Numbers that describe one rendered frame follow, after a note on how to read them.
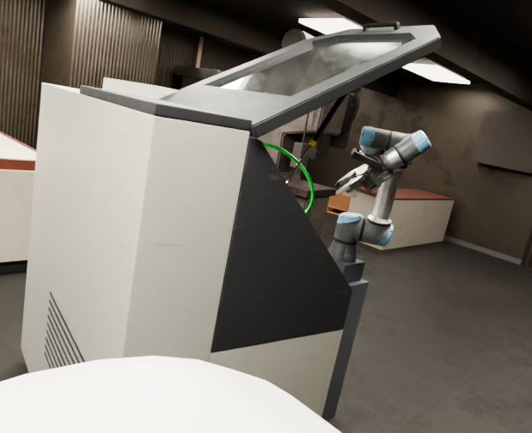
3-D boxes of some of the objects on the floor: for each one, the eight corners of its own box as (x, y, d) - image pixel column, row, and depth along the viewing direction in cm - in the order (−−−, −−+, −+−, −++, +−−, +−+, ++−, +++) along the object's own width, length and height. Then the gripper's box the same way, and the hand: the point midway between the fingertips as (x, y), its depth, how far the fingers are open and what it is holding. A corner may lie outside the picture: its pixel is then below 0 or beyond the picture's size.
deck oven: (225, 181, 966) (242, 82, 922) (266, 196, 884) (286, 88, 840) (159, 179, 849) (174, 64, 805) (198, 195, 767) (218, 70, 723)
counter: (443, 240, 788) (455, 198, 772) (379, 250, 636) (393, 198, 620) (407, 228, 833) (418, 189, 817) (339, 234, 681) (351, 186, 665)
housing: (174, 559, 157) (253, 119, 125) (88, 599, 140) (154, 102, 108) (74, 350, 265) (102, 87, 233) (19, 358, 248) (41, 76, 216)
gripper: (399, 179, 160) (346, 210, 166) (391, 167, 172) (343, 196, 178) (386, 160, 157) (333, 192, 163) (379, 149, 169) (331, 179, 176)
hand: (337, 187), depth 170 cm, fingers open, 7 cm apart
